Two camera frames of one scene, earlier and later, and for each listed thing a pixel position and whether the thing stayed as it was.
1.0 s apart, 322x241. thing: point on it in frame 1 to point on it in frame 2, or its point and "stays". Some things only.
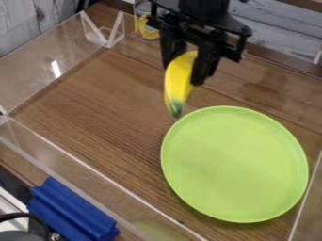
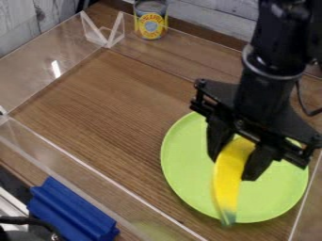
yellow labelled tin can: x=140 y=11 stays
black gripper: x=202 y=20 to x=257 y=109
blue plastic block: x=72 y=217 stays
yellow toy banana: x=178 y=82 to x=227 y=172
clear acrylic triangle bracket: x=103 y=36 stays
